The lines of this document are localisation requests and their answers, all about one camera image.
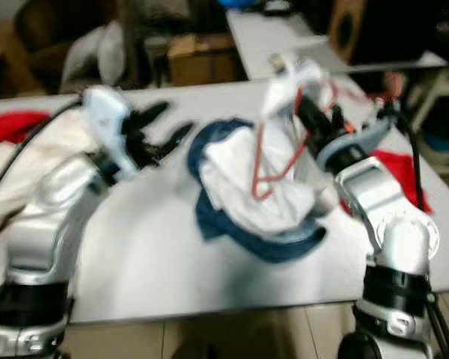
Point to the dark bin blue rim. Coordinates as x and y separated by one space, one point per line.
443 138

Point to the black wooden loudspeaker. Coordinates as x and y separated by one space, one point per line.
374 30

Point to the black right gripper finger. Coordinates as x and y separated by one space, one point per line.
313 114

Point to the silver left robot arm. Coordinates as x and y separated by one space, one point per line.
52 217

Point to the white printed T-shirt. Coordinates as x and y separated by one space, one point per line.
269 179

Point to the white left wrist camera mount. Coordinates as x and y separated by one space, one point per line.
108 123

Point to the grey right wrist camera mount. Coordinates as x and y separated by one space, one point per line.
359 138

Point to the red clothes hanger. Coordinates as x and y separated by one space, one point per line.
258 183

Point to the brown cardboard box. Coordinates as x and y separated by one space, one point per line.
202 60

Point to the blue bag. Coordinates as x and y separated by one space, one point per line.
239 4

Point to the white plastic bag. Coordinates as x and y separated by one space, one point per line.
97 52

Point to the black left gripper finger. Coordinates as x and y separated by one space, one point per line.
153 112
176 137

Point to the small red garment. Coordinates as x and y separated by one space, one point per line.
404 179

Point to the black power adapter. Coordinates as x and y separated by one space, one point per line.
277 7

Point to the blue denim garment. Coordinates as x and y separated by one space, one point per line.
284 243

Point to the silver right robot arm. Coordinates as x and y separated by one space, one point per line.
393 224

